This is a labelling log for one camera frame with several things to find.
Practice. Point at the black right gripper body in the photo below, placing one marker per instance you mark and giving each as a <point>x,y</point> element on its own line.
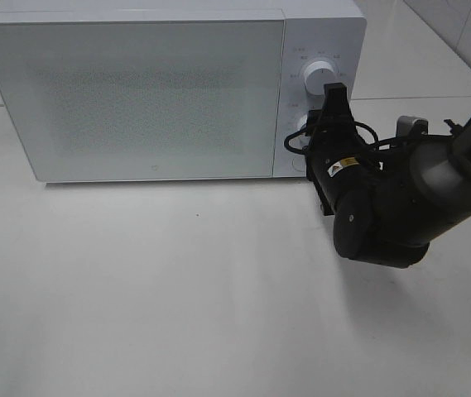
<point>338,160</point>

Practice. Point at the round door release button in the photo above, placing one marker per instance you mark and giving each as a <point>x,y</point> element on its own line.
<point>298,163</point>

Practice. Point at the upper white power knob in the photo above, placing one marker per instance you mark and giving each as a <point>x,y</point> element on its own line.
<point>317,74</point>

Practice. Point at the white timer knob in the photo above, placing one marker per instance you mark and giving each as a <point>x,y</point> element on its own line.
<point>303,139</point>

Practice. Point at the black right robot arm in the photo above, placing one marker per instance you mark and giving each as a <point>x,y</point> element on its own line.
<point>389,199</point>

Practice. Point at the white microwave oven body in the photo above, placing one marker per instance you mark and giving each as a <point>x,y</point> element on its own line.
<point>312,30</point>

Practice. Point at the white microwave door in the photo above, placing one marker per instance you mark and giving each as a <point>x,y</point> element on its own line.
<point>140,101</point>

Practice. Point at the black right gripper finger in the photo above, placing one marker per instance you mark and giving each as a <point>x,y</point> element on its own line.
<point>335,109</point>

